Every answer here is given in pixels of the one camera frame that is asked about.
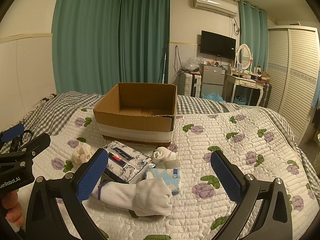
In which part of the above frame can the cream cloth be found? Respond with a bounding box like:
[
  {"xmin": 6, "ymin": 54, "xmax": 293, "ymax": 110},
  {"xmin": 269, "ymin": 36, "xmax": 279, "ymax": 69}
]
[{"xmin": 72, "ymin": 142, "xmax": 95, "ymax": 165}]

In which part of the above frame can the floral black white tissue pack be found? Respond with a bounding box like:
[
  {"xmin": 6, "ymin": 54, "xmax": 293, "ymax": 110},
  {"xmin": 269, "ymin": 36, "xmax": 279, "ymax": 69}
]
[{"xmin": 104, "ymin": 141, "xmax": 153, "ymax": 184}]

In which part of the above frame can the white glove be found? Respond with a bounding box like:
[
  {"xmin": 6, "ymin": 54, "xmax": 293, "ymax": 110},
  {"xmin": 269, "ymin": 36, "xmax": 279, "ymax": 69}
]
[{"xmin": 92, "ymin": 178, "xmax": 172, "ymax": 217}]

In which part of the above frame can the light blue tissue pack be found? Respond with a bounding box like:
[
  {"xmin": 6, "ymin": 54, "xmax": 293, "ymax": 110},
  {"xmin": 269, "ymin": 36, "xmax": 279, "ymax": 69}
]
[{"xmin": 145, "ymin": 159, "xmax": 181, "ymax": 195}]

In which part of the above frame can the person's left hand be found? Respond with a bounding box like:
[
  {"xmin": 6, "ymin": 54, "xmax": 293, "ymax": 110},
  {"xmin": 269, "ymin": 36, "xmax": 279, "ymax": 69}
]
[{"xmin": 1, "ymin": 191, "xmax": 24, "ymax": 228}]

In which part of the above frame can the grey checked bed sheet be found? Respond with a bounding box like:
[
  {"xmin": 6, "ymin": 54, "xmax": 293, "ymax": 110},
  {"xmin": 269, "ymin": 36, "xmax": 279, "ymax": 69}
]
[{"xmin": 0, "ymin": 90, "xmax": 320, "ymax": 188}]

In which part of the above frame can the white floral quilt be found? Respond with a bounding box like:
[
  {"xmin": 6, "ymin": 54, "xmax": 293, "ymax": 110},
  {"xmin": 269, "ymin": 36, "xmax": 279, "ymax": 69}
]
[{"xmin": 17, "ymin": 106, "xmax": 312, "ymax": 240}]

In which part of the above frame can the rolled white sock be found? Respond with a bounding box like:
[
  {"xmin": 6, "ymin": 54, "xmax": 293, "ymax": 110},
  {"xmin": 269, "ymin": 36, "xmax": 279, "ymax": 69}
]
[{"xmin": 151, "ymin": 147, "xmax": 176, "ymax": 164}]

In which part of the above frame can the open cardboard box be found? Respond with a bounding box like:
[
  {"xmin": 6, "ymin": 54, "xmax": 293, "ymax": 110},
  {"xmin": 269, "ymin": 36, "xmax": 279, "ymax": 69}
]
[{"xmin": 93, "ymin": 83, "xmax": 177, "ymax": 146}]

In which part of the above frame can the green curtain left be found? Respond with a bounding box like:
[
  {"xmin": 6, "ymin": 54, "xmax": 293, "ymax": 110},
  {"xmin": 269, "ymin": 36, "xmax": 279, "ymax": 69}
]
[{"xmin": 52, "ymin": 0, "xmax": 170, "ymax": 94}]

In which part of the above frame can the green curtain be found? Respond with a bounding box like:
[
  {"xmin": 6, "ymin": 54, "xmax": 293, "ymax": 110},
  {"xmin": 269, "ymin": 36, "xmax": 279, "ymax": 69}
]
[
  {"xmin": 52, "ymin": 0, "xmax": 170, "ymax": 94},
  {"xmin": 239, "ymin": 0, "xmax": 268, "ymax": 72}
]

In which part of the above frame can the blue plastic bag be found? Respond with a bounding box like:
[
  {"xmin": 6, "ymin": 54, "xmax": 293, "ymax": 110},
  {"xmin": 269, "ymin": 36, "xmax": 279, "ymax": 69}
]
[{"xmin": 201, "ymin": 90, "xmax": 224, "ymax": 102}]

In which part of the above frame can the white dressing table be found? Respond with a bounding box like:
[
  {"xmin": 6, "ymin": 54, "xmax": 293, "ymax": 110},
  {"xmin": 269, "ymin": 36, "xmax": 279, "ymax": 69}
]
[{"xmin": 222, "ymin": 74, "xmax": 264, "ymax": 106}]

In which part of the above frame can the silver mini fridge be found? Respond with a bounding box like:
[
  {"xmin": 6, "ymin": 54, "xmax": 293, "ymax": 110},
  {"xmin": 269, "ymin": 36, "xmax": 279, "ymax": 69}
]
[{"xmin": 201, "ymin": 64, "xmax": 225, "ymax": 96}]

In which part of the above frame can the white suitcase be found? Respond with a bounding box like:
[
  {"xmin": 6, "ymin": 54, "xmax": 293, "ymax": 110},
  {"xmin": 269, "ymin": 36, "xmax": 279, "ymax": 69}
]
[{"xmin": 179, "ymin": 72, "xmax": 201, "ymax": 98}]

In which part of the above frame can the white oval vanity mirror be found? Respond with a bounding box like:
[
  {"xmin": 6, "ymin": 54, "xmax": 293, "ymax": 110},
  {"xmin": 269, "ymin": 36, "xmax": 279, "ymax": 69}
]
[{"xmin": 235, "ymin": 44, "xmax": 253, "ymax": 70}]

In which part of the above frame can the white louvered wardrobe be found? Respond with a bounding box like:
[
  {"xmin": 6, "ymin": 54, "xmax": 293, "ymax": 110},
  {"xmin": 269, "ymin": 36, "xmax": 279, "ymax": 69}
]
[{"xmin": 267, "ymin": 25, "xmax": 319, "ymax": 144}]

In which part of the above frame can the green curtain right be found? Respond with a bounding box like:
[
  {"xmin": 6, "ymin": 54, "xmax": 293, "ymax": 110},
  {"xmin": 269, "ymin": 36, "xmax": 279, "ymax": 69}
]
[{"xmin": 239, "ymin": 0, "xmax": 268, "ymax": 72}]

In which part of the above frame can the white air conditioner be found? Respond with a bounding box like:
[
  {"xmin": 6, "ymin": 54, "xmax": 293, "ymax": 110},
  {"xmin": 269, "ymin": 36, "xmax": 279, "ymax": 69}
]
[{"xmin": 194, "ymin": 0, "xmax": 238, "ymax": 17}]

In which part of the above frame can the black wall television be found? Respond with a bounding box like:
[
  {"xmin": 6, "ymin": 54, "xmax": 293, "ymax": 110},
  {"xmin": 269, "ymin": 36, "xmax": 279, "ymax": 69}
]
[{"xmin": 200, "ymin": 30, "xmax": 236, "ymax": 59}]

